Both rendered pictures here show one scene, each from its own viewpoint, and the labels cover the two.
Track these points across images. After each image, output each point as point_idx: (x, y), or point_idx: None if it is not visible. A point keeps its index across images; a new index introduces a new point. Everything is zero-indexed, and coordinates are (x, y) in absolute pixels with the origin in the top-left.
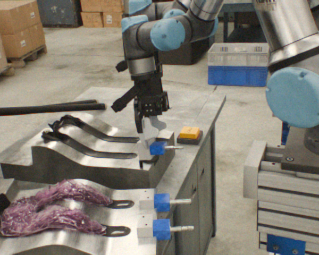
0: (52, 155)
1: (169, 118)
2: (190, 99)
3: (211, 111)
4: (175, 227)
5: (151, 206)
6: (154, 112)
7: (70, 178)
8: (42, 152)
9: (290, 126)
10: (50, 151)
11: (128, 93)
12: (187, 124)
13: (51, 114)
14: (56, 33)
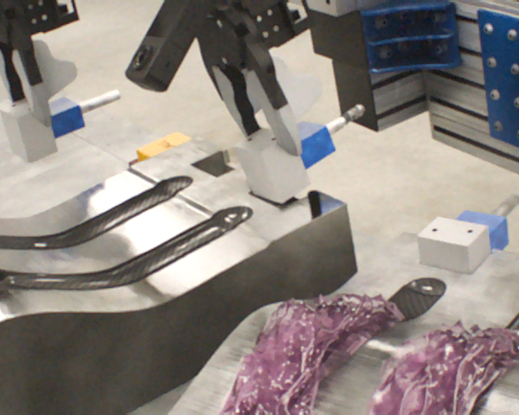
0: (41, 339)
1: (25, 177)
2: None
3: (97, 117)
4: None
5: (486, 249)
6: (296, 27)
7: (116, 385)
8: (0, 349)
9: (383, 20)
10: (30, 324)
11: (192, 7)
12: (98, 159)
13: None
14: None
